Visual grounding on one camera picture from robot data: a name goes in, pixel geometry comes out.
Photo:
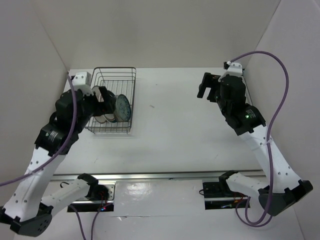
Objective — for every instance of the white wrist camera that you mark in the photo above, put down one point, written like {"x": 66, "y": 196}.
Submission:
{"x": 232, "y": 69}
{"x": 82, "y": 81}

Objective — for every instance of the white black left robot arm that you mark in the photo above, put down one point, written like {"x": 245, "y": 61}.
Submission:
{"x": 28, "y": 212}

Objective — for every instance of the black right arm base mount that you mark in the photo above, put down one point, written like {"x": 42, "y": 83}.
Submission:
{"x": 217, "y": 198}

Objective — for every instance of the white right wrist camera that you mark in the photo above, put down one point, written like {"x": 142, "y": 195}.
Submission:
{"x": 232, "y": 69}

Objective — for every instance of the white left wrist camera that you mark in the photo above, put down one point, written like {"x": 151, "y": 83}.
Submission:
{"x": 82, "y": 81}

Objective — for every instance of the aluminium front rail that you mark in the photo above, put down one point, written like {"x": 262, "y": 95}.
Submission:
{"x": 148, "y": 176}

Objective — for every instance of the white plate orange sunburst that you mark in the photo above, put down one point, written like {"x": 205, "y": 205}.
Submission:
{"x": 97, "y": 93}

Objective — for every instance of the grey wire dish rack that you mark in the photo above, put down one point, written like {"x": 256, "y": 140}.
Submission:
{"x": 118, "y": 80}

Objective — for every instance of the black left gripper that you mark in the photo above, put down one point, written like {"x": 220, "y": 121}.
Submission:
{"x": 102, "y": 108}

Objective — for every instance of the small blue patterned plate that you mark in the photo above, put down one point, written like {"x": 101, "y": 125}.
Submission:
{"x": 122, "y": 111}

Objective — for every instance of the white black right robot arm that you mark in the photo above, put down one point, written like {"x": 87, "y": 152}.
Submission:
{"x": 285, "y": 187}

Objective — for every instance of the white plate green red rings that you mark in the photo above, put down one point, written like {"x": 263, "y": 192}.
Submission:
{"x": 107, "y": 118}

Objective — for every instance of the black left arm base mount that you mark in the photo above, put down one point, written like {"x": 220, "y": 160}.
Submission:
{"x": 103, "y": 199}

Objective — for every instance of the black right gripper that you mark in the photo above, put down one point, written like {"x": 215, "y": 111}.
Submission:
{"x": 208, "y": 78}

